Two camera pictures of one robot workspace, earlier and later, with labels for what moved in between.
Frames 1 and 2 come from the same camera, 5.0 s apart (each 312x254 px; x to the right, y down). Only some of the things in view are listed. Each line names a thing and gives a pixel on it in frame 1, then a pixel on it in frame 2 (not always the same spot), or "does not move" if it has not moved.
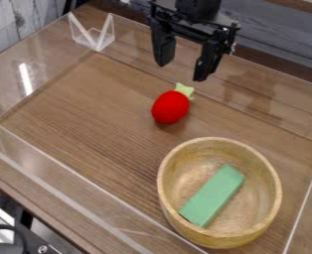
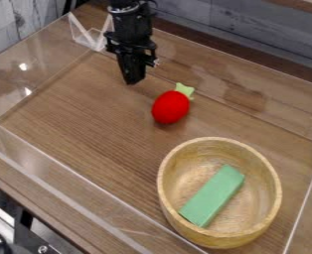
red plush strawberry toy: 172,104 does not move
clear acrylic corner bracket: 93,38 does not move
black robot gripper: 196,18 → 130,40
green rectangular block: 203,207 does not move
